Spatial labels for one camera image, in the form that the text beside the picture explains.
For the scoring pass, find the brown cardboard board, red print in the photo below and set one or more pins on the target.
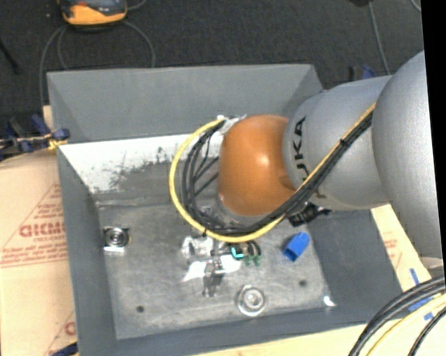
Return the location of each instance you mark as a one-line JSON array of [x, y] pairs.
[[29, 268]]

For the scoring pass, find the black cylinder on white bracket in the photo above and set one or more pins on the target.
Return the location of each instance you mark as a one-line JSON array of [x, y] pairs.
[[307, 215]]

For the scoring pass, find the grey metal bin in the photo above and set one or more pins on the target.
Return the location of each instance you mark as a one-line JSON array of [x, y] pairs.
[[159, 287]]

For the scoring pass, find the blue plastic block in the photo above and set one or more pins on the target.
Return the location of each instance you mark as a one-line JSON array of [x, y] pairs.
[[296, 246]]

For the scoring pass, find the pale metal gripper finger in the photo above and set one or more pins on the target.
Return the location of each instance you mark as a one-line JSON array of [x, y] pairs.
[[210, 283], [197, 248]]

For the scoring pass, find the white flat piece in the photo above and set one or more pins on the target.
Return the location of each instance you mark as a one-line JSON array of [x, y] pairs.
[[194, 272]]

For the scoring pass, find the round clear glass dish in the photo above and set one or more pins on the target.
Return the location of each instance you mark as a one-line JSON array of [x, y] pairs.
[[251, 300]]

